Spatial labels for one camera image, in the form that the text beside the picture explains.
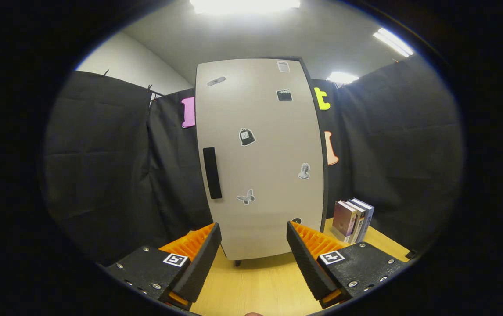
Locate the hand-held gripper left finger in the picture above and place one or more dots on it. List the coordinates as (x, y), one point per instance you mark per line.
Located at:
(201, 265)

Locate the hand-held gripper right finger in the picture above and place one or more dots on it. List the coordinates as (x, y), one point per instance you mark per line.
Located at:
(306, 263)

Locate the book with white spine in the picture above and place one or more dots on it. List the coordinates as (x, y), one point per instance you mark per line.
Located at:
(358, 221)

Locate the dark grey cabinet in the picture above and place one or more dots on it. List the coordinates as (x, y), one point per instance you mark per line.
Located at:
(325, 197)

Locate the book with blue-grey spine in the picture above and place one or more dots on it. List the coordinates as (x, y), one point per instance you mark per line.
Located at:
(367, 217)

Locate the small black clamp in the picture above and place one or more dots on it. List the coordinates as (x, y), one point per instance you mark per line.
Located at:
(411, 254)

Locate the black backdrop cloth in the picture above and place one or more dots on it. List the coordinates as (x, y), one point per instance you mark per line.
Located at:
(102, 175)

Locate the small ceiling light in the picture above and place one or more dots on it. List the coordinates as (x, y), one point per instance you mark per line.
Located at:
(343, 77)

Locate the long ceiling light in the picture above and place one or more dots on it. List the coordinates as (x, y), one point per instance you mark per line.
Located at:
(393, 41)

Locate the wide ceiling light panel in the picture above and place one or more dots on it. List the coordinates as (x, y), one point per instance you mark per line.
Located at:
(245, 4)

